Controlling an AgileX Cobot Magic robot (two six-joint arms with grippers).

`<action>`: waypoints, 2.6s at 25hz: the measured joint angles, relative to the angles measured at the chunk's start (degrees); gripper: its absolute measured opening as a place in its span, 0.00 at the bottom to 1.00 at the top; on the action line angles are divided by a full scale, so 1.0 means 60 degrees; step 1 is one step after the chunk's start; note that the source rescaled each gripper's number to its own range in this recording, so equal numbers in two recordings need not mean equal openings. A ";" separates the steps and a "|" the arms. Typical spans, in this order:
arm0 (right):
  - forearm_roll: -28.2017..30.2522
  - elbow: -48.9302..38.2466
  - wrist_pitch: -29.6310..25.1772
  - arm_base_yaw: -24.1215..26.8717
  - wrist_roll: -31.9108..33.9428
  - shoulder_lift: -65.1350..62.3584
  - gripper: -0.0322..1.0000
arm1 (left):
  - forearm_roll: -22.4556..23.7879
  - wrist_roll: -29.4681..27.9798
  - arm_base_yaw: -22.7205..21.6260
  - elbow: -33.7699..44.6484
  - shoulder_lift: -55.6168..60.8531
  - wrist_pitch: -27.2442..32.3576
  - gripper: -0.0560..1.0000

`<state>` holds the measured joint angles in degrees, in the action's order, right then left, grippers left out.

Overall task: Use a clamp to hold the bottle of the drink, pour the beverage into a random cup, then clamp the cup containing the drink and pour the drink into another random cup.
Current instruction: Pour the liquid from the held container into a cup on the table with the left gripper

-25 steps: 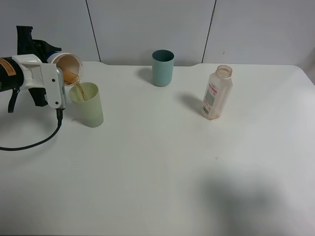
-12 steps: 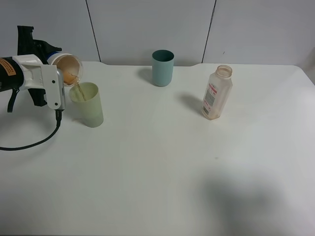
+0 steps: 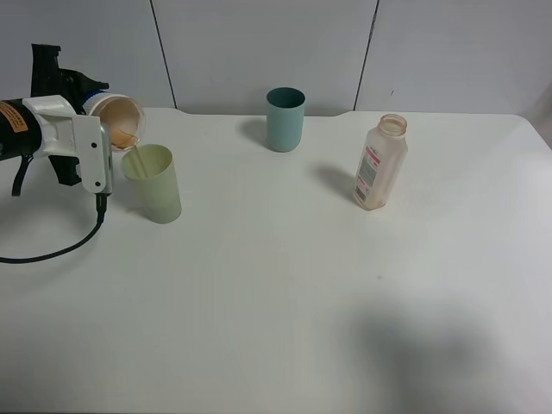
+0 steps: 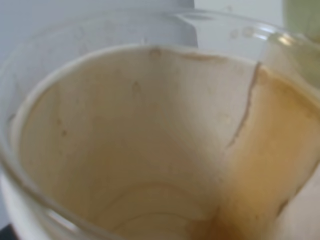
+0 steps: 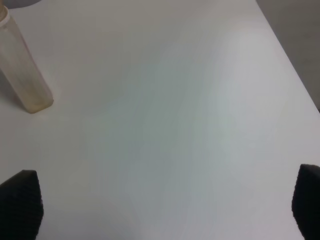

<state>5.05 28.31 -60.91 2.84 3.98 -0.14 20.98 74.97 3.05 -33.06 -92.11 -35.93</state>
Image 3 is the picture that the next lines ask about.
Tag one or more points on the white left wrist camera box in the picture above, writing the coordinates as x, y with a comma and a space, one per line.
93, 149

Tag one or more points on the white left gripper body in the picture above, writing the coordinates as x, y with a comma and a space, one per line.
54, 115

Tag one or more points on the clear plastic drink bottle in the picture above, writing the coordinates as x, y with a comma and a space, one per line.
382, 157

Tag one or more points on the clear cup with blue sleeve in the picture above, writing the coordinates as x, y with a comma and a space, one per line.
124, 117

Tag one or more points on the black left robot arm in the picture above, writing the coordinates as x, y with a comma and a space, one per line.
20, 137

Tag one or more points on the light green plastic cup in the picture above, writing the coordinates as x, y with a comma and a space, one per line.
151, 174

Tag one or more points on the teal plastic cup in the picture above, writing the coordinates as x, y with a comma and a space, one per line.
285, 118

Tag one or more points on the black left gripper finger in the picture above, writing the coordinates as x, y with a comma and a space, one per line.
49, 79
66, 169

